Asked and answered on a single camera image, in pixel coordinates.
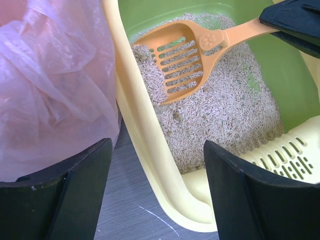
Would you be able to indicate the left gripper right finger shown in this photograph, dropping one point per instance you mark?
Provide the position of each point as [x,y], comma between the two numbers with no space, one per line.
[251,203]

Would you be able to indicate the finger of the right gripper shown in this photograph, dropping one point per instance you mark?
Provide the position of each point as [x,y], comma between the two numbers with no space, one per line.
[297,23]

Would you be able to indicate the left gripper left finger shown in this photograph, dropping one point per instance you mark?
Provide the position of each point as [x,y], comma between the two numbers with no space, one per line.
[60,202]

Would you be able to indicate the yellow green litter box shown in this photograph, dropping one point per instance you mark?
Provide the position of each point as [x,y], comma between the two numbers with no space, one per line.
[291,76]

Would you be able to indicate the orange litter scoop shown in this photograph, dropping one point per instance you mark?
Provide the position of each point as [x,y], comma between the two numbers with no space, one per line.
[187,53]

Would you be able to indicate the bin with pink liner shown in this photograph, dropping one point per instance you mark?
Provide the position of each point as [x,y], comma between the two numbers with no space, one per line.
[57,82]

